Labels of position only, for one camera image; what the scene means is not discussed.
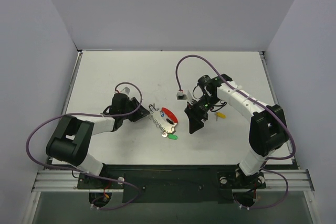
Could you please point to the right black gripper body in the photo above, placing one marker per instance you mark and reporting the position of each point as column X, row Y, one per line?
column 194, row 111

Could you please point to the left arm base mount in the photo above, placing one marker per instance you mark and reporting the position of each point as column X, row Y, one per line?
column 104, row 194

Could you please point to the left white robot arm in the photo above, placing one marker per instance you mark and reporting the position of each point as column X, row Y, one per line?
column 71, row 139

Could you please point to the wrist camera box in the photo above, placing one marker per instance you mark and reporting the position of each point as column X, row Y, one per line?
column 184, row 95
column 125, row 91

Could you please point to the red handled metal key organizer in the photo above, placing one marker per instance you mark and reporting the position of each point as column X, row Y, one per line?
column 161, row 123

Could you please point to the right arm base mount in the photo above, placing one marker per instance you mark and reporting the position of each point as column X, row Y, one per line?
column 235, row 186

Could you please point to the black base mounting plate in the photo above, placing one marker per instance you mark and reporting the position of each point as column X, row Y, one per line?
column 167, row 183

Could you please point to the yellow tag key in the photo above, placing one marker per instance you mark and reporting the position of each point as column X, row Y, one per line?
column 219, row 115

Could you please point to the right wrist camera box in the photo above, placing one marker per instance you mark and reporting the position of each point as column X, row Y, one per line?
column 184, row 95

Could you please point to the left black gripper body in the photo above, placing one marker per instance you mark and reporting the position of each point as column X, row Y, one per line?
column 136, row 111

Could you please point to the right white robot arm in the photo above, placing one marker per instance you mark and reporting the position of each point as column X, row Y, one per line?
column 266, row 133

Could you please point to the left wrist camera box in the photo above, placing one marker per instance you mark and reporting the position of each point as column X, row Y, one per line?
column 125, row 91

